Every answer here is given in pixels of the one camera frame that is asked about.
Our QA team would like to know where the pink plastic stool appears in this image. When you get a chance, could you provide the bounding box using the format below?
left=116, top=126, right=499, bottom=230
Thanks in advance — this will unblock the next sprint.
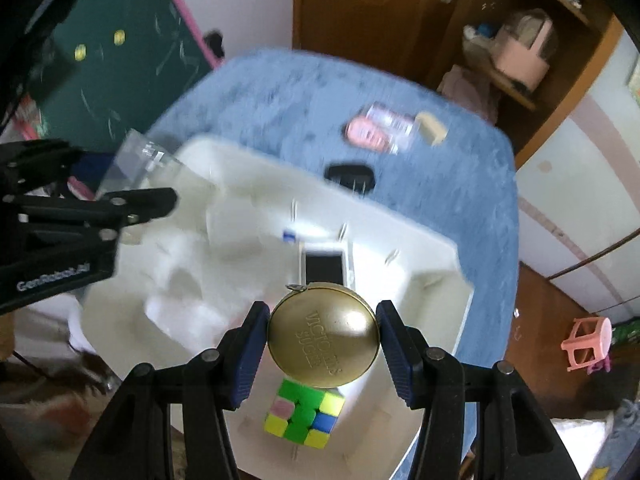
left=560, top=315, right=614, bottom=374

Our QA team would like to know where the white toy camera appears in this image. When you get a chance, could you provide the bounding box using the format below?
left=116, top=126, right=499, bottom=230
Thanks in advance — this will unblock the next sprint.
left=298, top=242, right=357, bottom=294

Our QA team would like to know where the floral sliding wardrobe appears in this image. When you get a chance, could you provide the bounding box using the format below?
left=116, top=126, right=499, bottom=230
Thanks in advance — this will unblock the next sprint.
left=515, top=24, right=640, bottom=322

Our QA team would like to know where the grey cloth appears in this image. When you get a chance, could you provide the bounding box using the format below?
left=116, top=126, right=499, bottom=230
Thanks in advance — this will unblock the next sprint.
left=612, top=397, right=640, bottom=442

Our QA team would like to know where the brown wooden door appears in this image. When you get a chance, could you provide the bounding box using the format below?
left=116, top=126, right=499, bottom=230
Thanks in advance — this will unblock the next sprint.
left=292, top=0, right=482, bottom=87

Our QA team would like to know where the green chalkboard with pink frame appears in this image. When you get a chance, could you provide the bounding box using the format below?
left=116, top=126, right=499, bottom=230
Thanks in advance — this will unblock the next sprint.
left=29, top=0, right=224, bottom=142

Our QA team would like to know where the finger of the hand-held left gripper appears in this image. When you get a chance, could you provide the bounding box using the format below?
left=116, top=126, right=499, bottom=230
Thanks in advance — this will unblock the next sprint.
left=4, top=187, right=179, bottom=242
left=0, top=139, right=87, bottom=197

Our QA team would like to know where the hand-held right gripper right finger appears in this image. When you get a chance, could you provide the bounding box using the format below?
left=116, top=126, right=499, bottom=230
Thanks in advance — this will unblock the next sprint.
left=375, top=299, right=574, bottom=480

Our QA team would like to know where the pink toy blister pack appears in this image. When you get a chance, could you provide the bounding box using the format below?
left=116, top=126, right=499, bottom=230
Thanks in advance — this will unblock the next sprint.
left=343, top=101, right=417, bottom=155

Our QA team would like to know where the colourful puzzle cube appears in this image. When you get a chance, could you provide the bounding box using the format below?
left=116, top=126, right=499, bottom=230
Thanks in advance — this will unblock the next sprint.
left=263, top=378, right=347, bottom=451

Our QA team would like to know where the beige wedge block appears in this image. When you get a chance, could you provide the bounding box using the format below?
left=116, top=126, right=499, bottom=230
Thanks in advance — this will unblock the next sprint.
left=414, top=111, right=449, bottom=149

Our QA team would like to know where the pink folded cloth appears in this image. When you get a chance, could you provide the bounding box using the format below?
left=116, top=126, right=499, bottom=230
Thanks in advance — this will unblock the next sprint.
left=438, top=64, right=501, bottom=126

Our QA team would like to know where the black eraser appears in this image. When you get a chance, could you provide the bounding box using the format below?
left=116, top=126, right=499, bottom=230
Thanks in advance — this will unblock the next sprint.
left=203, top=29, right=226, bottom=59

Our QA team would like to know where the gold round tin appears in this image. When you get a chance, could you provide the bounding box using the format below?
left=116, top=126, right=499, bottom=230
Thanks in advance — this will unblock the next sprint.
left=266, top=282, right=380, bottom=390

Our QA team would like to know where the clear plastic box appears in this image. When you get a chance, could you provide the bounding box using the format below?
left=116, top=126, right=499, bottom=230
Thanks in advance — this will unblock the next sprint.
left=94, top=128, right=184, bottom=206

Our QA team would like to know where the green bag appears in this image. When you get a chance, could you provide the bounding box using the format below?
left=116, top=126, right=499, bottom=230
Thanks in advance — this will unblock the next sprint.
left=607, top=317, right=640, bottom=347

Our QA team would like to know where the checked blanket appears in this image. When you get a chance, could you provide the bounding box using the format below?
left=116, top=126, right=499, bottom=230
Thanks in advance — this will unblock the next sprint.
left=550, top=409, right=640, bottom=480

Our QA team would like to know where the black plug adapter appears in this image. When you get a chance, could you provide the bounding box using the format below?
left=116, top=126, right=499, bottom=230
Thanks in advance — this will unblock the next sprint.
left=323, top=162, right=376, bottom=195

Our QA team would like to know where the white plastic tray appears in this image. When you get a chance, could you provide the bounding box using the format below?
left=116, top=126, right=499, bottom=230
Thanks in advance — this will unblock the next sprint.
left=79, top=132, right=476, bottom=480

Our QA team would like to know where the pink basket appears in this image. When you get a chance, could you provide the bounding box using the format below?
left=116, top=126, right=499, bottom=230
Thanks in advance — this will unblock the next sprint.
left=492, top=9, right=559, bottom=92

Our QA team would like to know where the blue plush tablecloth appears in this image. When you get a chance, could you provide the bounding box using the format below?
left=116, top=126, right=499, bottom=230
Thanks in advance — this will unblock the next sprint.
left=144, top=48, right=521, bottom=480

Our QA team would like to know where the wooden corner shelf cabinet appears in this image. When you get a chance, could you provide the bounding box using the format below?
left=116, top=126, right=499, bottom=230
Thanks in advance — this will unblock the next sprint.
left=425, top=0, right=627, bottom=172

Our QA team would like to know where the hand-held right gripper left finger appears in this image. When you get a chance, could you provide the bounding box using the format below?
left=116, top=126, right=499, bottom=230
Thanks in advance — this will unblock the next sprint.
left=67, top=301, right=271, bottom=480

